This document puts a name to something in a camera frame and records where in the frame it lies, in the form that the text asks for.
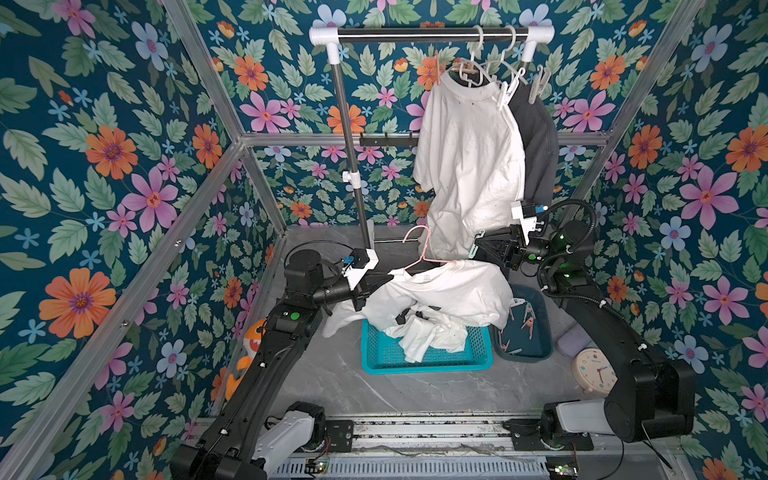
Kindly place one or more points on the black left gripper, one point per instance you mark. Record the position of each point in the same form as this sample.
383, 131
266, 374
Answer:
368, 286

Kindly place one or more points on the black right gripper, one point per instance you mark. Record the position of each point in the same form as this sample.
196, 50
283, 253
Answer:
501, 248

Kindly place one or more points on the pink wire hanger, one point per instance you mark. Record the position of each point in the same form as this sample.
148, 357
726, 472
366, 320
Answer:
424, 247

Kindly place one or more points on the white garment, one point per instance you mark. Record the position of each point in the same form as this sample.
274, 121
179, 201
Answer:
432, 309
470, 154

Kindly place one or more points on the dark grey t-shirt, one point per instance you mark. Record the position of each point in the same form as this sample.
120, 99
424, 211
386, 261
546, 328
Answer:
540, 143

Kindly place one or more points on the white plastic hanger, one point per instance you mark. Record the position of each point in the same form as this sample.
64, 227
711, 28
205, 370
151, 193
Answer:
469, 72
516, 70

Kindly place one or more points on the salmon clothespin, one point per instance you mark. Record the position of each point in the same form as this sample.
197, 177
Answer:
439, 65

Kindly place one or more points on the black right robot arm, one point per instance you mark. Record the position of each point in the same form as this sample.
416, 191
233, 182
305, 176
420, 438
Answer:
654, 397

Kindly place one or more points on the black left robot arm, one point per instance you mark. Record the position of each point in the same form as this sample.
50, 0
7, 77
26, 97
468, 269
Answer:
237, 445

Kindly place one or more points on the teal laundry basket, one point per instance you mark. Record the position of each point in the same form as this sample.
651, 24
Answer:
382, 355

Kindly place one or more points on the dark teal clothespin tray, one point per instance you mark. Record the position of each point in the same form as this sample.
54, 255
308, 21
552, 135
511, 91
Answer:
527, 335

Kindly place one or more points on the lavender cloth item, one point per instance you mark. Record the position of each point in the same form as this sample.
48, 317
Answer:
573, 341

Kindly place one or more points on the orange shark plush toy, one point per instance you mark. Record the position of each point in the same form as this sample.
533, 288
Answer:
228, 379

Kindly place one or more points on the beige round clock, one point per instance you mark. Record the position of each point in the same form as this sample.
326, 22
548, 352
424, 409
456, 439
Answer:
593, 372

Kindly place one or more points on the black wall hook rail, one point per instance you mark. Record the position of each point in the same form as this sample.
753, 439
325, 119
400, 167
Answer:
397, 140

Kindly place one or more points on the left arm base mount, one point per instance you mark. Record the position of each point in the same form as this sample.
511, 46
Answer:
330, 436

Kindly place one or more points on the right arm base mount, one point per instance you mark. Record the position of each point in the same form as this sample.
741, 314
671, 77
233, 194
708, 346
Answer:
529, 434

